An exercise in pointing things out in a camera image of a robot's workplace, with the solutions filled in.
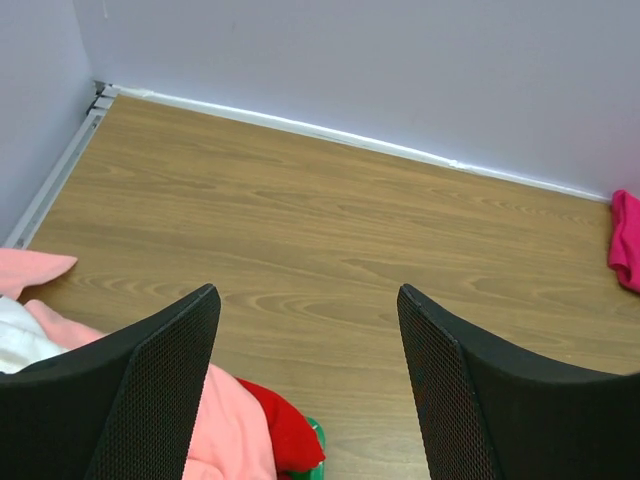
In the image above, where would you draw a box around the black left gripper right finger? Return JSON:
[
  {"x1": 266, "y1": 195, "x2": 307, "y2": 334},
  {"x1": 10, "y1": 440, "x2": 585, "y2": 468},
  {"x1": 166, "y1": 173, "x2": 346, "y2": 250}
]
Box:
[{"x1": 397, "y1": 284, "x2": 639, "y2": 479}]

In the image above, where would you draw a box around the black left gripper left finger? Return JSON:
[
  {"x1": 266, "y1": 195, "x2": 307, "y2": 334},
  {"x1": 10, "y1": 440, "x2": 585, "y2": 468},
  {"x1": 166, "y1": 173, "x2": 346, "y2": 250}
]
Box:
[{"x1": 1, "y1": 284, "x2": 221, "y2": 479}]

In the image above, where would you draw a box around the white printed t-shirt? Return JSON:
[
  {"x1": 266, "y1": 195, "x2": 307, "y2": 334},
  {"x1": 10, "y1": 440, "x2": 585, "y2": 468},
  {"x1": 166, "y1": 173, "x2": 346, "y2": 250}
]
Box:
[{"x1": 0, "y1": 296, "x2": 66, "y2": 374}]

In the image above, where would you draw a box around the salmon pink t-shirt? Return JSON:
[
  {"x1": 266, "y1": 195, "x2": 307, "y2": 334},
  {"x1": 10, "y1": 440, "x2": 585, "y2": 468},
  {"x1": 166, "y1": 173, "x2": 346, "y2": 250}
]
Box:
[{"x1": 1, "y1": 248, "x2": 276, "y2": 479}]

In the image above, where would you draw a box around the red t-shirt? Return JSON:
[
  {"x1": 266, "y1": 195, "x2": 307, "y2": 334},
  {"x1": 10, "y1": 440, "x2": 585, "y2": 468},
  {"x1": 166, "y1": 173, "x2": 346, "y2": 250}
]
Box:
[{"x1": 238, "y1": 378, "x2": 309, "y2": 479}]

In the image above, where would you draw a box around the green plastic bin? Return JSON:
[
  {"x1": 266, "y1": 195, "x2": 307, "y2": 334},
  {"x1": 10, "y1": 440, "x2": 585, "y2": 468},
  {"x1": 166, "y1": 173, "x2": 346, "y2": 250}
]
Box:
[{"x1": 285, "y1": 417, "x2": 327, "y2": 480}]

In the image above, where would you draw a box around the folded magenta t-shirt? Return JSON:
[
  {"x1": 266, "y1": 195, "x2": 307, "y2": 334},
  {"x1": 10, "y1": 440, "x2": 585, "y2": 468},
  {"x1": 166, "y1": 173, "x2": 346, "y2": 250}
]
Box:
[{"x1": 608, "y1": 190, "x2": 640, "y2": 293}]

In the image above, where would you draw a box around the aluminium table edge rail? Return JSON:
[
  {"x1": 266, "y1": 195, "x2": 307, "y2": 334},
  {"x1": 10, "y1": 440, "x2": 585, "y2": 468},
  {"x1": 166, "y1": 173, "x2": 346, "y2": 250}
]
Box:
[{"x1": 2, "y1": 82, "x2": 119, "y2": 249}]

